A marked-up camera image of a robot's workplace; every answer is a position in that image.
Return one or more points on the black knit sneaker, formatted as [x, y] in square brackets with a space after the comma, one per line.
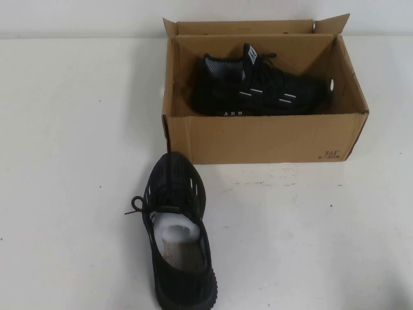
[274, 87]
[180, 281]

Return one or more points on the brown cardboard shoe box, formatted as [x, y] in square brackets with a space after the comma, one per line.
[258, 142]

